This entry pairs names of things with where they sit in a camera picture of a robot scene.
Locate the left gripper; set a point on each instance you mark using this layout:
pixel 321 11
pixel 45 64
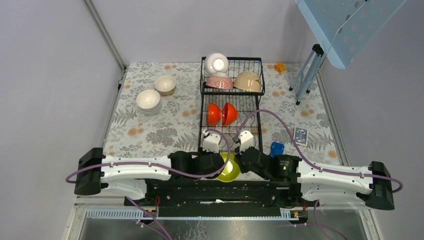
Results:
pixel 202 152

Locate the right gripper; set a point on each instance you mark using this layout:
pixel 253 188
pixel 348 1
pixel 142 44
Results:
pixel 243 169

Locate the lime green bowl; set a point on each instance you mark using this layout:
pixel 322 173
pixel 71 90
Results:
pixel 230 172

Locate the orange bowl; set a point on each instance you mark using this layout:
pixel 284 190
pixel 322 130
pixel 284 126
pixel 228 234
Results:
pixel 214 114
pixel 230 114

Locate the white ribbed bowl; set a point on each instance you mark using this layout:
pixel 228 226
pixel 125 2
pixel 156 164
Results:
pixel 148 99
pixel 152 111

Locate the cream floral bowl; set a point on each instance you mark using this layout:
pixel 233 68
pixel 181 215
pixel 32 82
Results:
pixel 165 84

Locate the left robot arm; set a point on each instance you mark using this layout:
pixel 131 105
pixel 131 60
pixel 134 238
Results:
pixel 97 172

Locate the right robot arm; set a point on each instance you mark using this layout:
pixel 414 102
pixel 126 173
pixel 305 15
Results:
pixel 370 185

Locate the blue toy truck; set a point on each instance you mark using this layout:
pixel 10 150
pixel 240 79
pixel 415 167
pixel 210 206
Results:
pixel 276 149

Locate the blue playing card box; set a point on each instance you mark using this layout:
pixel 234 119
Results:
pixel 300 136

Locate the floral table mat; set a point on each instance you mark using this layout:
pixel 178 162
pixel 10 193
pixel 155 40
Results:
pixel 176 127

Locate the beige bowl top tier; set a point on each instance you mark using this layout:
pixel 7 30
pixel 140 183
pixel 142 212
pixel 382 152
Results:
pixel 248 81

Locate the pink patterned bowl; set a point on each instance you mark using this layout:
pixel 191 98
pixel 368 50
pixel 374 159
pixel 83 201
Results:
pixel 220 82

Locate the orange toy block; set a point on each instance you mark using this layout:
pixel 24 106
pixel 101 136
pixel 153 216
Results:
pixel 279 67

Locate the white bowl top tier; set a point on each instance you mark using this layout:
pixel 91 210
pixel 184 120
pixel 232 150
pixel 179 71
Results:
pixel 216 63

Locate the light blue folding stool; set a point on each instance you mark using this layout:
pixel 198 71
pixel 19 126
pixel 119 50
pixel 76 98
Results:
pixel 342 29

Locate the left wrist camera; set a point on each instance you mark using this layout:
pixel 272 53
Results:
pixel 210 142

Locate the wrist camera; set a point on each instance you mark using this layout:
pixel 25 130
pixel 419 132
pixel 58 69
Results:
pixel 210 142
pixel 245 140

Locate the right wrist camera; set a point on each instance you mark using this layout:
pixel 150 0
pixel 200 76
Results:
pixel 245 140

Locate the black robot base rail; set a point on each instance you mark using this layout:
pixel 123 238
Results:
pixel 186 198

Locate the black wire dish rack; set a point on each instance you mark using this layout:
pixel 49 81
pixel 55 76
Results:
pixel 245 102

